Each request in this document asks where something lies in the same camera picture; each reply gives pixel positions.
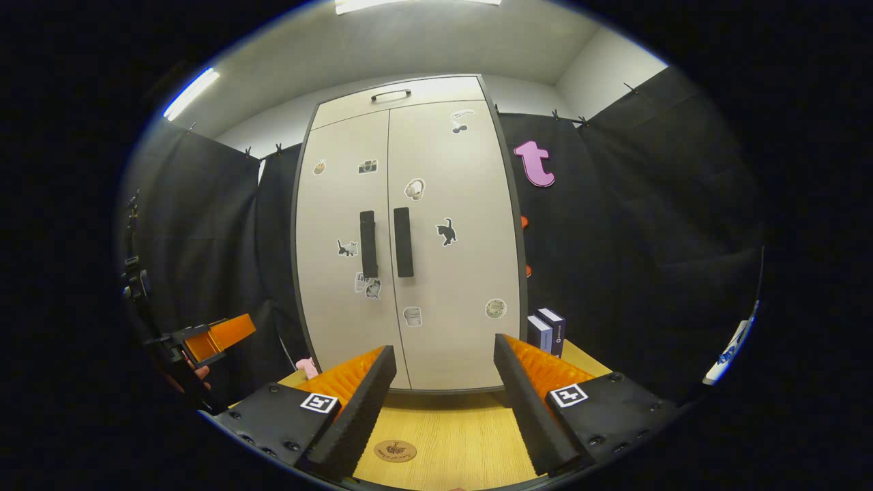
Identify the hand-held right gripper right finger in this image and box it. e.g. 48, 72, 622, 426
492, 333, 683, 477

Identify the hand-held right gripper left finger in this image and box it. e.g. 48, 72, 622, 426
213, 344, 398, 481

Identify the cabinet door with camera sticker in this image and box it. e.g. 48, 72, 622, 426
295, 109, 412, 391

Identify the cabinet door with headphone sticker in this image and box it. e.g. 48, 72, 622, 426
387, 100, 522, 391

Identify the dark navy box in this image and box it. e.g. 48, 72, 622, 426
535, 307, 567, 360

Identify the white cabinet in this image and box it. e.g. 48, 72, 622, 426
290, 74, 531, 396

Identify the white side table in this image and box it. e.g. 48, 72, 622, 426
702, 300, 759, 386

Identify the black backdrop cloth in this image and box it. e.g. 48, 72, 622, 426
119, 66, 765, 410

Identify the long ceiling light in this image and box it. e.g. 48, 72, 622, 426
162, 67, 221, 122
334, 0, 502, 16

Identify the white cabinet drawer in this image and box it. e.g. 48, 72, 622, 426
310, 76, 486, 130

